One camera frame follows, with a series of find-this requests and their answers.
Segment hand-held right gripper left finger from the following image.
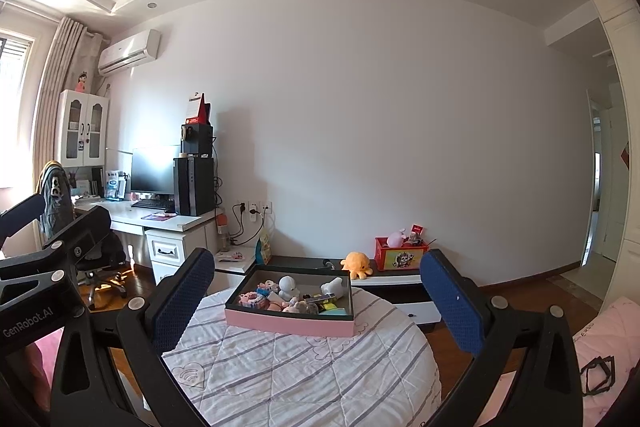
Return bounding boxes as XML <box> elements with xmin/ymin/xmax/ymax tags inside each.
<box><xmin>50</xmin><ymin>248</ymin><xmax>216</xmax><ymax>427</ymax></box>

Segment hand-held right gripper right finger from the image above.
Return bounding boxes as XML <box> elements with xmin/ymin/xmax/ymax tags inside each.
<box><xmin>419</xmin><ymin>249</ymin><xmax>585</xmax><ymax>427</ymax></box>

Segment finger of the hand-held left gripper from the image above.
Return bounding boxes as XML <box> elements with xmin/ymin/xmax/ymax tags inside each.
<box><xmin>0</xmin><ymin>193</ymin><xmax>47</xmax><ymax>248</ymax></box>
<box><xmin>42</xmin><ymin>204</ymin><xmax>112</xmax><ymax>268</ymax></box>

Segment pink cardboard box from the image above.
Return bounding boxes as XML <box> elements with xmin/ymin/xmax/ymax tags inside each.
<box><xmin>224</xmin><ymin>264</ymin><xmax>355</xmax><ymax>338</ymax></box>

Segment white round-head figurine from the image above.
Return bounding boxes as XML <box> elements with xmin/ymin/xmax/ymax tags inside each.
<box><xmin>278</xmin><ymin>276</ymin><xmax>301</xmax><ymax>302</ymax></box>

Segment white plug adapter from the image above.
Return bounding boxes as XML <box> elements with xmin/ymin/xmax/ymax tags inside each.
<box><xmin>320</xmin><ymin>279</ymin><xmax>348</xmax><ymax>300</ymax></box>

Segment black office chair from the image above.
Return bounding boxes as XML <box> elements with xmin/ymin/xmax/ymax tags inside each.
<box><xmin>37</xmin><ymin>161</ymin><xmax>128</xmax><ymax>308</ymax></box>

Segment white computer desk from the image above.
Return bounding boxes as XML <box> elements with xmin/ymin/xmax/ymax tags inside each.
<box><xmin>75</xmin><ymin>199</ymin><xmax>223</xmax><ymax>285</ymax></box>

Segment blue white desk box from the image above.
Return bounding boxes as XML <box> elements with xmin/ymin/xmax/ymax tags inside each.
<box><xmin>105</xmin><ymin>171</ymin><xmax>126</xmax><ymax>200</ymax></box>

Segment black white low cabinet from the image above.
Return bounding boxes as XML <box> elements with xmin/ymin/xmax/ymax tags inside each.
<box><xmin>260</xmin><ymin>257</ymin><xmax>443</xmax><ymax>333</ymax></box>

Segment white nightstand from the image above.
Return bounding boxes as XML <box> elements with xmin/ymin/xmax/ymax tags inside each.
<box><xmin>215</xmin><ymin>247</ymin><xmax>258</xmax><ymax>277</ymax></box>

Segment red storage box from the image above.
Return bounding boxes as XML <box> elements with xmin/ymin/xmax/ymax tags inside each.
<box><xmin>375</xmin><ymin>237</ymin><xmax>430</xmax><ymax>272</ymax></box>

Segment orange-capped bottle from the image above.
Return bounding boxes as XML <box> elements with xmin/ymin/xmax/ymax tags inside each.
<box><xmin>216</xmin><ymin>213</ymin><xmax>231</xmax><ymax>253</ymax></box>

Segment black computer monitor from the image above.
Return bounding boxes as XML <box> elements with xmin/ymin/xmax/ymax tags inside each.
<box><xmin>130</xmin><ymin>147</ymin><xmax>182</xmax><ymax>195</ymax></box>

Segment white glass-door cabinet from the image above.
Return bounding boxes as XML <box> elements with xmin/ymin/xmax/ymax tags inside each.
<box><xmin>54</xmin><ymin>89</ymin><xmax>110</xmax><ymax>168</ymax></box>

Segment blue snack bag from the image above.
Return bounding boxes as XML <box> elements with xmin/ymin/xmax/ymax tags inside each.
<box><xmin>255</xmin><ymin>232</ymin><xmax>273</xmax><ymax>265</ymax></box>

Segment yellow octopus plush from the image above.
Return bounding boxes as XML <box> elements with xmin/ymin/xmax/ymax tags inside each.
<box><xmin>341</xmin><ymin>252</ymin><xmax>373</xmax><ymax>280</ymax></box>

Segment window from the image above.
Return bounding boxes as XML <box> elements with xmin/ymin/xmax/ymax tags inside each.
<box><xmin>0</xmin><ymin>34</ymin><xmax>36</xmax><ymax>188</ymax></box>

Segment black computer tower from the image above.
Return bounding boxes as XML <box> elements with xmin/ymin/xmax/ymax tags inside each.
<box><xmin>173</xmin><ymin>155</ymin><xmax>216</xmax><ymax>217</ymax></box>

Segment striped white quilt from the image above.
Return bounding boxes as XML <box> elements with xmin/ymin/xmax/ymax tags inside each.
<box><xmin>162</xmin><ymin>287</ymin><xmax>443</xmax><ymax>427</ymax></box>

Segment black speaker box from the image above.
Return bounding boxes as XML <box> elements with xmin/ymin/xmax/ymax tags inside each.
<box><xmin>181</xmin><ymin>123</ymin><xmax>215</xmax><ymax>156</ymax></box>

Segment beige curtain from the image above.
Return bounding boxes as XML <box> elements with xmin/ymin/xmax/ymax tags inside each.
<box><xmin>20</xmin><ymin>17</ymin><xmax>108</xmax><ymax>208</ymax></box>

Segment pink blanket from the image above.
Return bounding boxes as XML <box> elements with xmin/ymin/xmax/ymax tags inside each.
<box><xmin>570</xmin><ymin>297</ymin><xmax>640</xmax><ymax>427</ymax></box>

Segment red desk calendar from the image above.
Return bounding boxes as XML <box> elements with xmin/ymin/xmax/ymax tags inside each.
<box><xmin>187</xmin><ymin>93</ymin><xmax>211</xmax><ymax>125</ymax></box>

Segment black eyeglasses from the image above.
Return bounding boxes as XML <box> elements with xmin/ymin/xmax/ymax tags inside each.
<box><xmin>581</xmin><ymin>355</ymin><xmax>616</xmax><ymax>395</ymax></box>

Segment white air conditioner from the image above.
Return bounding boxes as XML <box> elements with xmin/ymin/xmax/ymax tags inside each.
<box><xmin>97</xmin><ymin>29</ymin><xmax>162</xmax><ymax>75</ymax></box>

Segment white room door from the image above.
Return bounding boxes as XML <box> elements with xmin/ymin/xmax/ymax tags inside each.
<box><xmin>582</xmin><ymin>92</ymin><xmax>621</xmax><ymax>265</ymax></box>

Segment cream wardrobe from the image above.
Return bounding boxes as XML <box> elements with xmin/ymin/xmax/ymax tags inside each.
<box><xmin>560</xmin><ymin>0</ymin><xmax>640</xmax><ymax>308</ymax></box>

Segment black power cable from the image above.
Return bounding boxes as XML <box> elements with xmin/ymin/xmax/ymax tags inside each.
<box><xmin>230</xmin><ymin>204</ymin><xmax>251</xmax><ymax>244</ymax></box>

